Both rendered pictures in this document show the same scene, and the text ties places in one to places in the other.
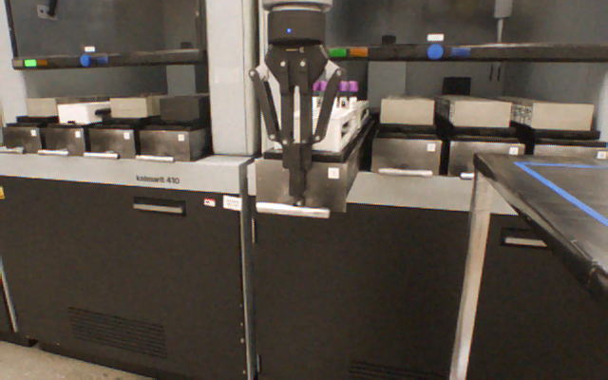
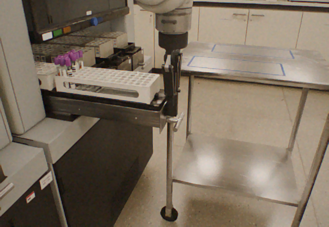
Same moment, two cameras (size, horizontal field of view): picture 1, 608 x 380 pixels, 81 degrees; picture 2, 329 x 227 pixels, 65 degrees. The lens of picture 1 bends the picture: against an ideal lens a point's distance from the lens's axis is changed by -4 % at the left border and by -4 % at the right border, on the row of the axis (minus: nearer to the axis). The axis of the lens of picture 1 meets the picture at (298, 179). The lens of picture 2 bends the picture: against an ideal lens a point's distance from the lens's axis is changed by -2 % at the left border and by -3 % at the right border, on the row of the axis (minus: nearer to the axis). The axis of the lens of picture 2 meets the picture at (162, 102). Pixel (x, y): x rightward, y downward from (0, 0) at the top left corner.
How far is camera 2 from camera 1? 0.86 m
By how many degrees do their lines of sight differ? 82
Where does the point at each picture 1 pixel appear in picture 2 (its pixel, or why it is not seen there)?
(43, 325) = not seen: outside the picture
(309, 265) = (88, 174)
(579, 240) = (259, 76)
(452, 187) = not seen: hidden behind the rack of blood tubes
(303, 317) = (92, 207)
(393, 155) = not seen: hidden behind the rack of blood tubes
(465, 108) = (102, 48)
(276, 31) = (184, 44)
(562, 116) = (122, 39)
